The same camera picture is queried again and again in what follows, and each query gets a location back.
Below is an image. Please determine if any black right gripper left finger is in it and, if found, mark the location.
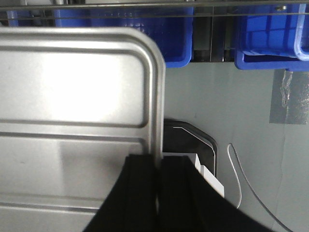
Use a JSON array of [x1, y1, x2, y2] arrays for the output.
[[84, 155, 156, 232]]

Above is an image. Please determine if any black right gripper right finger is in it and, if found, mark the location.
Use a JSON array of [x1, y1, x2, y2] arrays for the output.
[[159, 156, 270, 232]]

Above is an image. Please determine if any silver metal tray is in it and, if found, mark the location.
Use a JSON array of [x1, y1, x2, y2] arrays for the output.
[[0, 27, 166, 232]]

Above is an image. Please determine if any steel front shelf beam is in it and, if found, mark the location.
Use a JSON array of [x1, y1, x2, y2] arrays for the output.
[[0, 0, 309, 18]]

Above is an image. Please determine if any white plug block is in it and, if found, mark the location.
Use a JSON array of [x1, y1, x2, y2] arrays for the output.
[[162, 152, 225, 198]]

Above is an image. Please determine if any blue bin lower middle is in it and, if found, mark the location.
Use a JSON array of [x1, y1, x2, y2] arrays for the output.
[[53, 8, 193, 68]]

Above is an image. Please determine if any blue bin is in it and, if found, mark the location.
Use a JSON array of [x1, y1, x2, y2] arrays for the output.
[[234, 4, 309, 72], [53, 8, 193, 68]]

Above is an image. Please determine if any blue bin lower right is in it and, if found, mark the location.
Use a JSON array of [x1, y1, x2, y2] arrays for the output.
[[234, 4, 309, 72]]

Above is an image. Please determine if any white cable on floor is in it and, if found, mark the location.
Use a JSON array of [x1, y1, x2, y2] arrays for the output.
[[226, 143, 294, 232]]

